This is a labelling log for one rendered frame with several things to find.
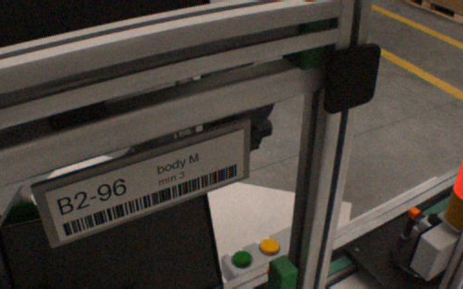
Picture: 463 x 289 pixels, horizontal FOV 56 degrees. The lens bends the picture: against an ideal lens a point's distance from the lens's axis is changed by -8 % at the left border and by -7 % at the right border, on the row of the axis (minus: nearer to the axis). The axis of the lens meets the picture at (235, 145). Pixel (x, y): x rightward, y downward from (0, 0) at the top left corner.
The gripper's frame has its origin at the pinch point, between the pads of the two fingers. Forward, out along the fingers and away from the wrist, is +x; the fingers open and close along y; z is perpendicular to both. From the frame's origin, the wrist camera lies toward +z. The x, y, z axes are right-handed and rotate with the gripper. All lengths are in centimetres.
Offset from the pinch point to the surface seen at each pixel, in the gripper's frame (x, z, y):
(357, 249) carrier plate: 28.3, 9.7, 29.0
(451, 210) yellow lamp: -2.7, 31.0, 21.6
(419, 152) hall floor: 126, -92, 201
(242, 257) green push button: 28.3, -1.6, 6.3
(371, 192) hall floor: 125, -79, 142
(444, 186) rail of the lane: 30, 5, 66
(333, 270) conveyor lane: 30.8, 10.1, 22.3
